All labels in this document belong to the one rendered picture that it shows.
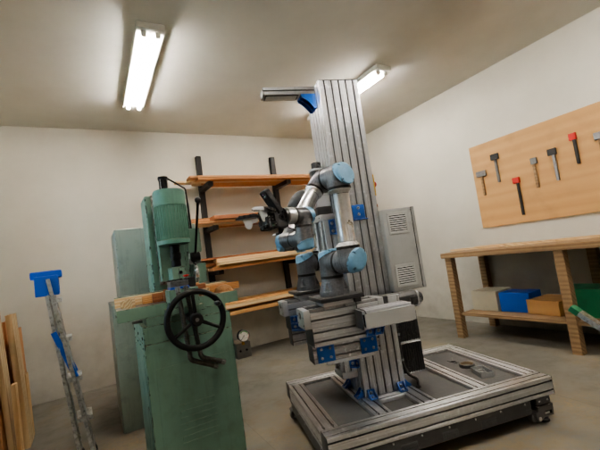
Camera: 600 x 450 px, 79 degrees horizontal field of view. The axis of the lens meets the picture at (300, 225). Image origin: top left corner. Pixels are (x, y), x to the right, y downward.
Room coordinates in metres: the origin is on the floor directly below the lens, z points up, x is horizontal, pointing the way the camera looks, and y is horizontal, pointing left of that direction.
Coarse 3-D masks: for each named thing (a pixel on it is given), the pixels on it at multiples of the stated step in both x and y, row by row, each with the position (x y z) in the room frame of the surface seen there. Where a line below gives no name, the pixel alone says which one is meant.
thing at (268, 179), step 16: (272, 160) 4.87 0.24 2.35; (192, 176) 3.86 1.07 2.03; (208, 176) 3.95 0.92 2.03; (224, 176) 4.04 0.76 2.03; (240, 176) 4.13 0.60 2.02; (256, 176) 4.23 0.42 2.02; (272, 176) 4.35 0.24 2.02; (288, 176) 4.46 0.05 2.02; (304, 176) 4.57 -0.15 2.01; (208, 224) 4.01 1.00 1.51; (224, 224) 4.13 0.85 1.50; (240, 224) 4.38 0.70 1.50; (256, 224) 4.65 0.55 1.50; (208, 240) 4.36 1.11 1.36; (208, 256) 4.35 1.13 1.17; (224, 256) 4.03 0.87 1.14; (240, 256) 4.13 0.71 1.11; (256, 256) 4.22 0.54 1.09; (272, 256) 4.22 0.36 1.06; (288, 256) 4.39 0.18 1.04; (208, 272) 4.40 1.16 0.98; (288, 272) 4.87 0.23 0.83; (288, 288) 4.73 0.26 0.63; (240, 304) 4.07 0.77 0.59; (256, 304) 4.24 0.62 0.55; (272, 304) 4.24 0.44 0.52
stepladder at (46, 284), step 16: (32, 272) 2.17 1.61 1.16; (48, 272) 2.21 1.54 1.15; (48, 288) 2.19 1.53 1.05; (48, 304) 2.19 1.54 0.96; (64, 336) 2.21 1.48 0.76; (64, 352) 2.22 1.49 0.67; (64, 368) 2.23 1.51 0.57; (64, 384) 2.21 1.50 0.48; (80, 400) 2.23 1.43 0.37; (80, 416) 2.28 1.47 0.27; (80, 448) 2.23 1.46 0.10; (96, 448) 2.41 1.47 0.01
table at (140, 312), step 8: (200, 296) 1.95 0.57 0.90; (224, 296) 2.01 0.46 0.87; (232, 296) 2.03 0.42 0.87; (144, 304) 1.91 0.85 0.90; (152, 304) 1.83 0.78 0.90; (160, 304) 1.85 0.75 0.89; (200, 304) 1.85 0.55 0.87; (208, 304) 1.96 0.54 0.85; (120, 312) 1.76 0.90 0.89; (128, 312) 1.78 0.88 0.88; (136, 312) 1.79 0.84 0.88; (144, 312) 1.81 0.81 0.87; (152, 312) 1.83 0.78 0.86; (160, 312) 1.85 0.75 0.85; (176, 312) 1.79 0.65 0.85; (120, 320) 1.76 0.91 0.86; (128, 320) 1.78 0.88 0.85; (136, 320) 1.79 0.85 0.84
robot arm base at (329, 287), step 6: (330, 276) 1.84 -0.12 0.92; (336, 276) 1.84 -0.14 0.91; (342, 276) 1.87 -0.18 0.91; (324, 282) 1.86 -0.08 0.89; (330, 282) 1.84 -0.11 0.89; (336, 282) 1.84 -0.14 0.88; (342, 282) 1.85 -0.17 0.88; (324, 288) 1.85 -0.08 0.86; (330, 288) 1.83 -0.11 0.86; (336, 288) 1.83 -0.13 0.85; (342, 288) 1.83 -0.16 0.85; (348, 288) 1.88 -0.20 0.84; (324, 294) 1.84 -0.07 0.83; (330, 294) 1.82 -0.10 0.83; (336, 294) 1.82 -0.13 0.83; (342, 294) 1.83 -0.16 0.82
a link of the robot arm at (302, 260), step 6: (300, 258) 2.32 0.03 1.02; (306, 258) 2.32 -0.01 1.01; (312, 258) 2.35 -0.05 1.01; (300, 264) 2.32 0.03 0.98; (306, 264) 2.32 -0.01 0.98; (312, 264) 2.34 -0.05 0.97; (318, 264) 2.36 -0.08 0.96; (300, 270) 2.33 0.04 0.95; (306, 270) 2.32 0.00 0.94; (312, 270) 2.34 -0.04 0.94
